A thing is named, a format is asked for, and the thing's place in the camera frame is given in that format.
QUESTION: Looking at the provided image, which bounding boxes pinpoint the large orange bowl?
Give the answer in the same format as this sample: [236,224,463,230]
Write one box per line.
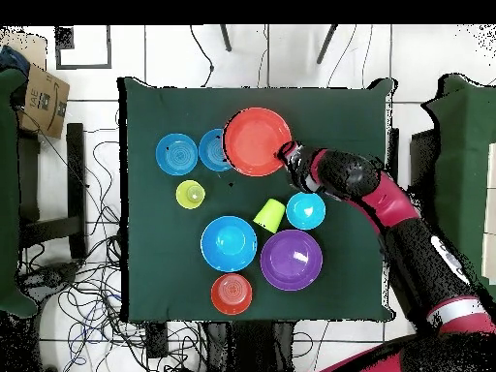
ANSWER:
[223,107,294,177]

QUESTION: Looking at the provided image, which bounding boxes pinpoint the large deep blue bowl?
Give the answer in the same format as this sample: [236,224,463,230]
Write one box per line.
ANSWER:
[200,215,259,273]

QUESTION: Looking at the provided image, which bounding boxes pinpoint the small light blue bowl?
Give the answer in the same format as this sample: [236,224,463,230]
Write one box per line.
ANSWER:
[285,191,326,232]

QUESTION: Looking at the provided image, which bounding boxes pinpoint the green cup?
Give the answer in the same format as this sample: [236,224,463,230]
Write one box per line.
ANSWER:
[252,198,287,234]

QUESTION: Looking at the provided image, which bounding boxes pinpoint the purple bowl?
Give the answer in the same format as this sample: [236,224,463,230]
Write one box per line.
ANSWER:
[260,229,324,292]

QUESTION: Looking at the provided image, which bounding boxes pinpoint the yellow cup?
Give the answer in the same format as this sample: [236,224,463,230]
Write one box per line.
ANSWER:
[174,179,206,210]

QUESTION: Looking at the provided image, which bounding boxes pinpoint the black tripod leg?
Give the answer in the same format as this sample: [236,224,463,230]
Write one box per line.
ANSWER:
[316,24,338,65]
[219,24,233,52]

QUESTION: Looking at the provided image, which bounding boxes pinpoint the black furniture piece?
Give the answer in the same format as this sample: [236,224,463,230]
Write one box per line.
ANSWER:
[409,129,438,195]

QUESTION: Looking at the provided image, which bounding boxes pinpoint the small red-orange bowl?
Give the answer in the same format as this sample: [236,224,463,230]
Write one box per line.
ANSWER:
[210,272,254,316]

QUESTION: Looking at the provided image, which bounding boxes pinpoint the dark green table cloth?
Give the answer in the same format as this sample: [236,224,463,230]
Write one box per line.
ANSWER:
[116,76,398,324]

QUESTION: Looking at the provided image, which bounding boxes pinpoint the green cloth side table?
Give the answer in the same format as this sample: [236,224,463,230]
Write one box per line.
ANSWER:
[420,73,496,303]
[0,67,39,319]

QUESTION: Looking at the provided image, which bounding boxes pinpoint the white board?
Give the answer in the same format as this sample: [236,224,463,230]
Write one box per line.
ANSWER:
[481,141,496,286]

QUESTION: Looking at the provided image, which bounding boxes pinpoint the black power box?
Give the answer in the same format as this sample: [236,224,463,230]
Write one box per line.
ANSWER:
[144,321,169,359]

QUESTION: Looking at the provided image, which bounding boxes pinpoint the cardboard box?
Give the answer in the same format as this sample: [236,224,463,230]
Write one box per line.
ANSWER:
[17,63,72,140]

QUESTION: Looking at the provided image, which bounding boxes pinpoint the dark blue bag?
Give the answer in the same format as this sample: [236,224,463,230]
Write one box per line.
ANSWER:
[0,45,31,77]

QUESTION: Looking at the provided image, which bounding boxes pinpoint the blue ring-patterned bowl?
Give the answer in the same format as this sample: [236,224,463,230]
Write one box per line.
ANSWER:
[155,133,200,176]
[198,128,233,172]

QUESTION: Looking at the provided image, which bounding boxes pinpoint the thin black floor cable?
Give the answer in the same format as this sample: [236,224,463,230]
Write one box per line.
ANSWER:
[189,24,215,87]

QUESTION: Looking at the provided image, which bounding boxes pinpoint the black stool frame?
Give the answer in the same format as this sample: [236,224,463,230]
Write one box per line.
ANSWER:
[17,122,88,261]

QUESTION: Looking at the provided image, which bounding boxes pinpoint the black square floor frame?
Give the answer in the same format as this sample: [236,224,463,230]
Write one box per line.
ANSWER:
[54,24,112,70]

